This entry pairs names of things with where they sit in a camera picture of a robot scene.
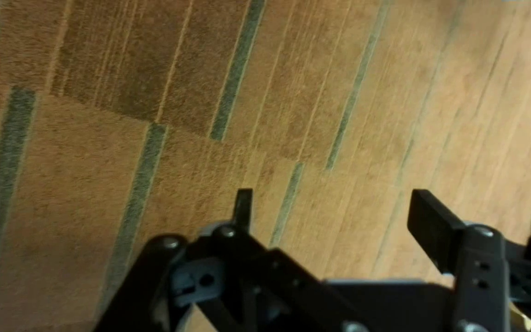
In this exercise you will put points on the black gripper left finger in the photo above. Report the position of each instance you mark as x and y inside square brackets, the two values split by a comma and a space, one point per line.
[258, 277]

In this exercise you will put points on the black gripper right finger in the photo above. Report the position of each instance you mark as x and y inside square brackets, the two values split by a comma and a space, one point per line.
[479, 277]

